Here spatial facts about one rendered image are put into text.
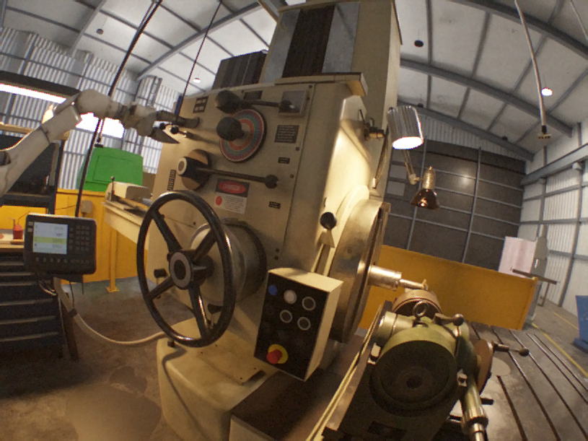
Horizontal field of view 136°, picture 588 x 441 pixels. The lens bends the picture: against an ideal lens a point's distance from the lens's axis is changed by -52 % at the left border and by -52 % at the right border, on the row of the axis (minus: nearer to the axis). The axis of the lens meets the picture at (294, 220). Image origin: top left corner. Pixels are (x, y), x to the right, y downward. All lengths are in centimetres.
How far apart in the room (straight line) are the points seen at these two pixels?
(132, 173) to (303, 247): 425
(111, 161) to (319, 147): 412
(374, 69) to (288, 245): 116
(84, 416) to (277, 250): 171
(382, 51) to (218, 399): 199
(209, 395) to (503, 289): 308
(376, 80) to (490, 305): 275
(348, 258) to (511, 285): 282
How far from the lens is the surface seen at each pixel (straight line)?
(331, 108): 68
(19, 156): 74
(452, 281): 310
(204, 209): 50
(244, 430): 118
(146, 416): 192
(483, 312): 331
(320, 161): 64
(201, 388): 128
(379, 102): 140
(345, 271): 71
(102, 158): 448
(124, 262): 352
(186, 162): 84
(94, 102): 78
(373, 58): 157
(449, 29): 958
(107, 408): 198
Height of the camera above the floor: 151
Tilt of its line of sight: 4 degrees down
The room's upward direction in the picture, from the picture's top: 11 degrees clockwise
